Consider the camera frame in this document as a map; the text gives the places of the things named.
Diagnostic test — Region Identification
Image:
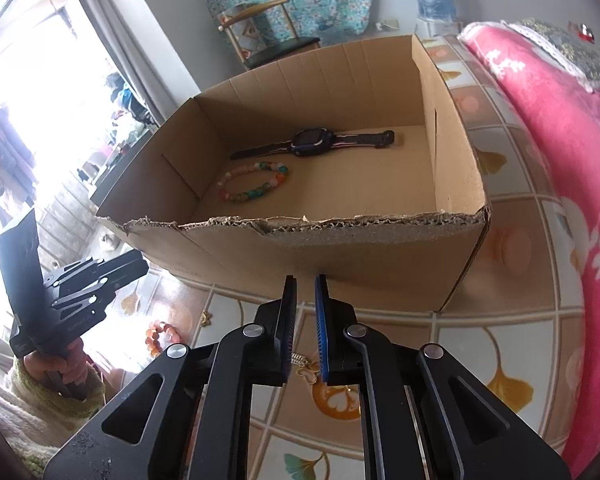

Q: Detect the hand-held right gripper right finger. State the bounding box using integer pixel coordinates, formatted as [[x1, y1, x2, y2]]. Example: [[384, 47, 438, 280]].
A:
[[314, 274, 563, 480]]

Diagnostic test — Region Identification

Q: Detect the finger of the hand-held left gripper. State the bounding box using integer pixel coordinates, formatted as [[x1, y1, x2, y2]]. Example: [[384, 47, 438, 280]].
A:
[[45, 252, 149, 293], [54, 285, 116, 318]]

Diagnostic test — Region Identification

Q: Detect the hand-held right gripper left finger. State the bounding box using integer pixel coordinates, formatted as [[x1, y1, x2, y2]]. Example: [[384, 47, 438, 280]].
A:
[[42, 275, 298, 480]]

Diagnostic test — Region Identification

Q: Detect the gold chain with heart pendant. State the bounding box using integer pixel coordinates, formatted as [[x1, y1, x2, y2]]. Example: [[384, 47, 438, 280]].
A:
[[291, 352, 322, 386]]

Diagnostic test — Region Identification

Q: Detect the peach pink bead bracelet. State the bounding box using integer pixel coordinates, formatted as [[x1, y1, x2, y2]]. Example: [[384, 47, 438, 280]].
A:
[[145, 321, 181, 358]]

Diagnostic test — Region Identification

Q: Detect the brown cardboard box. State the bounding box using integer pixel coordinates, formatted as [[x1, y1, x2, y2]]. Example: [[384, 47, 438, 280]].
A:
[[94, 34, 491, 313]]

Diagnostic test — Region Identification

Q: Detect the multicolour bead bracelet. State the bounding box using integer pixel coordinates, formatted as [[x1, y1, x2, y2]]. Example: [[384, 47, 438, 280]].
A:
[[216, 160, 289, 206]]

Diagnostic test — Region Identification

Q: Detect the purple smartwatch with black strap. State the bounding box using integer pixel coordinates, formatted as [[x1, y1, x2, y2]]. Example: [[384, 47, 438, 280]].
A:
[[230, 129, 396, 161]]

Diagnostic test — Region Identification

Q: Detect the person's left forearm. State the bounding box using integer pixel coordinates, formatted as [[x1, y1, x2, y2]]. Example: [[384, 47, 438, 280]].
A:
[[0, 360, 108, 480]]

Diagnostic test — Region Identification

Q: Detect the person's left hand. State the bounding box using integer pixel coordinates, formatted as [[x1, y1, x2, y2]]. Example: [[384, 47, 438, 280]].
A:
[[22, 337, 93, 401]]

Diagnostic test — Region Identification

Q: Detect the metal window railing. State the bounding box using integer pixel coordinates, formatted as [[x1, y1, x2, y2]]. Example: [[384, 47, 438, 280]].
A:
[[30, 175, 106, 266]]

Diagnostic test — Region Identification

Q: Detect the grey cabinet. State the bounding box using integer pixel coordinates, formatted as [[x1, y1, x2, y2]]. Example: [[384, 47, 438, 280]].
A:
[[87, 127, 153, 206]]

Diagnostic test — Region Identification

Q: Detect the hanging laundry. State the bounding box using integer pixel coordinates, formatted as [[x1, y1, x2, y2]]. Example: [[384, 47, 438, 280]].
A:
[[0, 105, 36, 201]]

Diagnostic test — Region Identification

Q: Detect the pile of clothes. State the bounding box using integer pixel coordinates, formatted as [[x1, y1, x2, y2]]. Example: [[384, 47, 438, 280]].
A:
[[105, 71, 158, 131]]

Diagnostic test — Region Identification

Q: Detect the tile patterned tablecloth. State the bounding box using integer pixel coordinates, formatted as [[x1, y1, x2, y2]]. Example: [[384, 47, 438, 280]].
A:
[[80, 32, 588, 480]]

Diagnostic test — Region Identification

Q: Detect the grey curtain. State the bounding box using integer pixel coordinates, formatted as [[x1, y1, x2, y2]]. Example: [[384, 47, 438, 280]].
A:
[[62, 0, 191, 126]]

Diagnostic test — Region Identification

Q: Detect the wooden chair with dark seat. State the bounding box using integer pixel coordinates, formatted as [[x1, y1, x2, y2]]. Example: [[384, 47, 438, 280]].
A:
[[219, 0, 323, 72]]

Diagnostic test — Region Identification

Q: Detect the pink printed blanket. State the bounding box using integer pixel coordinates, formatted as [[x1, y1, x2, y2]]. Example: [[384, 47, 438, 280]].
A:
[[457, 20, 600, 480]]

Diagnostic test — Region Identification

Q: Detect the grey lace cloth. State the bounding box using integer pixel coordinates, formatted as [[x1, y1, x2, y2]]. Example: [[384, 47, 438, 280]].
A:
[[500, 17, 600, 98]]

